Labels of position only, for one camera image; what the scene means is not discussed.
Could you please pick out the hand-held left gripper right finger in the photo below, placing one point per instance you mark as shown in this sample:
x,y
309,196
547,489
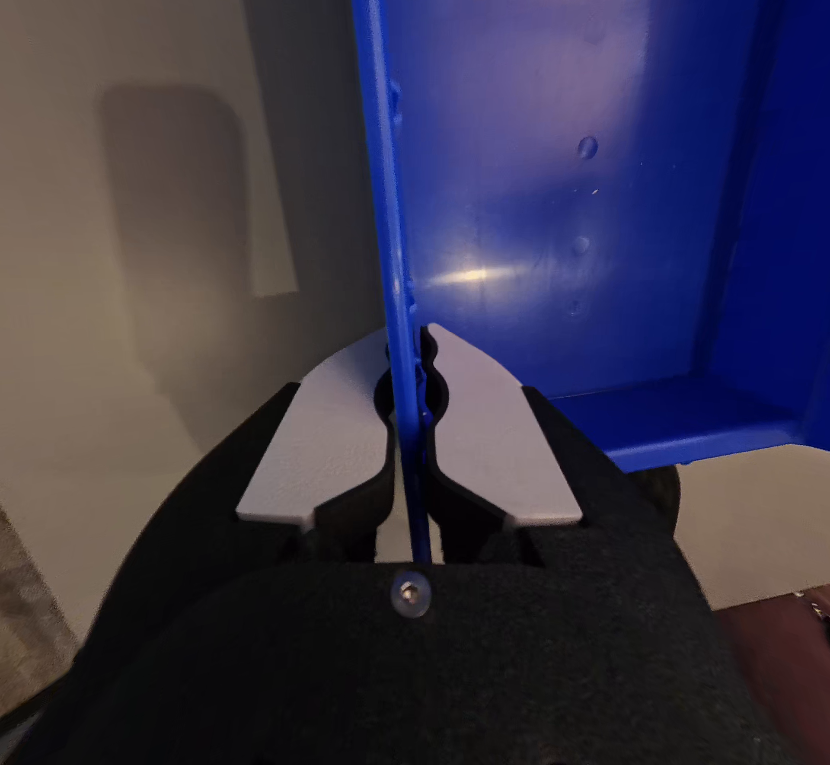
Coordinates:
x,y
506,454

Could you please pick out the black textured wrist pad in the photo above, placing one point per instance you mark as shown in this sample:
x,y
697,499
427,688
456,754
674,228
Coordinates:
x,y
663,493

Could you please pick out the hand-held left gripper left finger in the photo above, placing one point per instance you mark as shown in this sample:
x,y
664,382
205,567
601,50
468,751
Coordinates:
x,y
324,454

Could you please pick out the blue plastic bin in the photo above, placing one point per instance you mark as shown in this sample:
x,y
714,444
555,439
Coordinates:
x,y
551,129

